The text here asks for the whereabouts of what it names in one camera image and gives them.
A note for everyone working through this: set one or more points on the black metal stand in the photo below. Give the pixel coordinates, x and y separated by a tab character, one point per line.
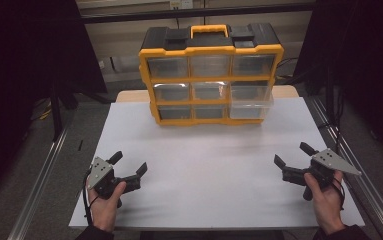
57	113

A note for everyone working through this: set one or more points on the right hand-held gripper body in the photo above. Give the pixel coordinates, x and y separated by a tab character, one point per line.
332	161

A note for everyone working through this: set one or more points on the clear plastic drawer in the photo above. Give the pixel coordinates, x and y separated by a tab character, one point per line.
250	100

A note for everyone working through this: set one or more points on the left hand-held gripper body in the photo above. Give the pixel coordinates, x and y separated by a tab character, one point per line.
99	173

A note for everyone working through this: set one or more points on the person's left hand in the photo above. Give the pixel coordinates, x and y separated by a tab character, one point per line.
104	210

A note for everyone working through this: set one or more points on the black horizontal bar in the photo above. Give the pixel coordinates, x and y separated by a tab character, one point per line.
195	13

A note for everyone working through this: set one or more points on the set of clear drawers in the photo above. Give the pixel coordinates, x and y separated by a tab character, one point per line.
209	65

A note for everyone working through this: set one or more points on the person's right hand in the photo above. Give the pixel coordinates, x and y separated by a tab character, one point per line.
329	203

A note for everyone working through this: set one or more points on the aluminium floor rail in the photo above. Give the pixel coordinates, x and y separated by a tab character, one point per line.
39	186
362	166

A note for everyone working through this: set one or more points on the yellow and black organizer cabinet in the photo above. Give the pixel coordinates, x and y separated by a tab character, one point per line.
209	41

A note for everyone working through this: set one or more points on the white wall socket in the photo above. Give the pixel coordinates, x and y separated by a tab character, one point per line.
181	4

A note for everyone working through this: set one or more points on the black curtain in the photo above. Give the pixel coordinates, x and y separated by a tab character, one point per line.
365	50
19	50

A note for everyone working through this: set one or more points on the small black floor object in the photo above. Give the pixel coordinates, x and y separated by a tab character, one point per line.
80	145

